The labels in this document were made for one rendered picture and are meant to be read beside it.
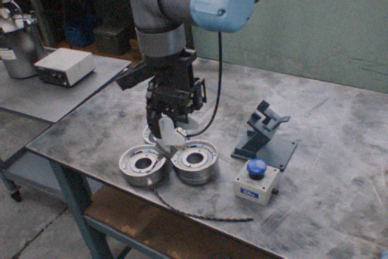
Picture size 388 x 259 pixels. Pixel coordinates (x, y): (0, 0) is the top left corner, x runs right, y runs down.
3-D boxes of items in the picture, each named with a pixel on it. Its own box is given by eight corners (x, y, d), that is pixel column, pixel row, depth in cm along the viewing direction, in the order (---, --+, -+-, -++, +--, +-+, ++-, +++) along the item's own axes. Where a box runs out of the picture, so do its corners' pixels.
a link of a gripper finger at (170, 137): (183, 166, 71) (179, 123, 66) (156, 158, 74) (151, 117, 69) (191, 157, 73) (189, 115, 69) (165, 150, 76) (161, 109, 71)
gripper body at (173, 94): (187, 128, 65) (178, 64, 58) (145, 117, 69) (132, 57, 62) (208, 104, 70) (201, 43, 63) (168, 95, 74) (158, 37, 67)
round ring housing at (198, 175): (222, 180, 85) (221, 166, 82) (174, 187, 84) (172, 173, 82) (215, 149, 93) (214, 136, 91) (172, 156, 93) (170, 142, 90)
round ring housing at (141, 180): (119, 165, 92) (115, 152, 90) (161, 152, 94) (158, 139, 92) (127, 195, 84) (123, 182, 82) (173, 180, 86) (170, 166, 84)
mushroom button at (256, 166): (243, 185, 79) (242, 166, 76) (251, 173, 82) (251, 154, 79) (261, 191, 77) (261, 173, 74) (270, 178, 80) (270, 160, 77)
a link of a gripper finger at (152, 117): (156, 143, 69) (151, 99, 65) (149, 141, 70) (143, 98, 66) (170, 130, 73) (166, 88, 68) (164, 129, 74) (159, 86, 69)
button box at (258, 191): (233, 195, 81) (233, 179, 78) (248, 174, 85) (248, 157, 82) (270, 209, 77) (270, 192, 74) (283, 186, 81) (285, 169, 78)
